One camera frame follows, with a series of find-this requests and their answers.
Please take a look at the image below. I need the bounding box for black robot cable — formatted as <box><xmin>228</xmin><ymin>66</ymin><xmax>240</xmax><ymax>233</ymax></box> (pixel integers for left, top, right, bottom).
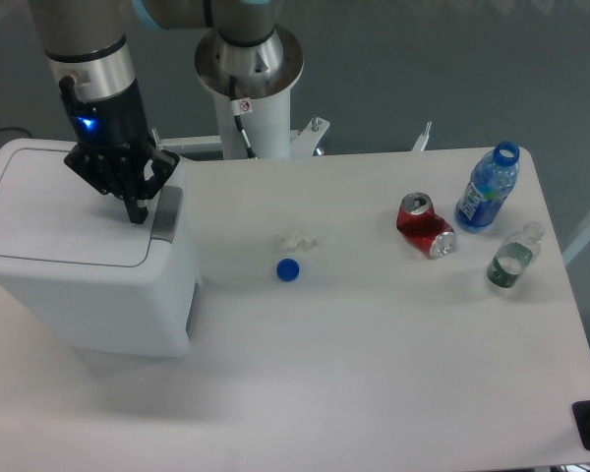
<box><xmin>227</xmin><ymin>76</ymin><xmax>260</xmax><ymax>160</ymax></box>

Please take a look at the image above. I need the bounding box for white trash can body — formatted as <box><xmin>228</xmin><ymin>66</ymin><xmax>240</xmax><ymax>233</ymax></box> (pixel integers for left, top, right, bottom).
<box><xmin>0</xmin><ymin>167</ymin><xmax>202</xmax><ymax>357</ymax></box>

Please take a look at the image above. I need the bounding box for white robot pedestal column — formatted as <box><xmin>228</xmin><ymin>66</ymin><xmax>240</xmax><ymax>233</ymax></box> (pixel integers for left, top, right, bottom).
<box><xmin>195</xmin><ymin>25</ymin><xmax>304</xmax><ymax>160</ymax></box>

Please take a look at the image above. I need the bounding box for blue bottle cap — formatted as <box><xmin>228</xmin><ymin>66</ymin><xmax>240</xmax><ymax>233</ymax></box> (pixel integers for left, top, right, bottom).
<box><xmin>275</xmin><ymin>258</ymin><xmax>300</xmax><ymax>282</ymax></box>

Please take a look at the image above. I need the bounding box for green label clear bottle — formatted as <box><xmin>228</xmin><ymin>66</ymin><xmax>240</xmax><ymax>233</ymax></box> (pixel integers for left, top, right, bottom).
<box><xmin>486</xmin><ymin>221</ymin><xmax>544</xmax><ymax>289</ymax></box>

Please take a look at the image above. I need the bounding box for crushed red soda can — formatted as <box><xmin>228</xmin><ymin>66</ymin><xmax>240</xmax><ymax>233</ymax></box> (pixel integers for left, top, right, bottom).
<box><xmin>396</xmin><ymin>192</ymin><xmax>456</xmax><ymax>259</ymax></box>

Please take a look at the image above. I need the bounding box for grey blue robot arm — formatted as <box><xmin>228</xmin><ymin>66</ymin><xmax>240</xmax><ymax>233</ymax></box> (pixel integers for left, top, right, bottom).
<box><xmin>29</xmin><ymin>1</ymin><xmax>276</xmax><ymax>224</ymax></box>

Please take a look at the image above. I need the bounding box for blue label plastic bottle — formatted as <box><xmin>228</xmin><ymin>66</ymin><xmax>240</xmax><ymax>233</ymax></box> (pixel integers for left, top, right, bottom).
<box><xmin>455</xmin><ymin>141</ymin><xmax>520</xmax><ymax>233</ymax></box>

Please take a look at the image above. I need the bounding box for white trash can lid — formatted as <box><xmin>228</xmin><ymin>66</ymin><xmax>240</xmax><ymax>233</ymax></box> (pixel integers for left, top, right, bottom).
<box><xmin>0</xmin><ymin>139</ymin><xmax>153</xmax><ymax>267</ymax></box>

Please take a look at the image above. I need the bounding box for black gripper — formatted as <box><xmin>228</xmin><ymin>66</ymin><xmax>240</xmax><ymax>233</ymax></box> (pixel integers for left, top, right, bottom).
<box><xmin>59</xmin><ymin>76</ymin><xmax>180</xmax><ymax>224</ymax></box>

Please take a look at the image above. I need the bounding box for crumpled white tissue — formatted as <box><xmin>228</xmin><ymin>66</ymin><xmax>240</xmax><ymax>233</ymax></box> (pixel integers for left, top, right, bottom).
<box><xmin>276</xmin><ymin>227</ymin><xmax>334</xmax><ymax>253</ymax></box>

